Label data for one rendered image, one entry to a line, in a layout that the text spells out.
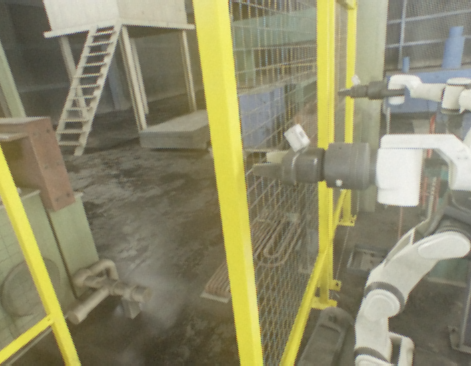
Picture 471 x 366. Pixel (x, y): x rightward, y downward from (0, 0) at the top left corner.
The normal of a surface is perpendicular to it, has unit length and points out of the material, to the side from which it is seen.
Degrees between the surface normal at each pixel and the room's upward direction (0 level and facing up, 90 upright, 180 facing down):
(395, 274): 90
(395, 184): 74
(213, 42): 90
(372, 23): 90
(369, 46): 90
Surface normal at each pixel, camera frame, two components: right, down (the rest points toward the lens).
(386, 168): -0.43, 0.09
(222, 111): -0.41, 0.36
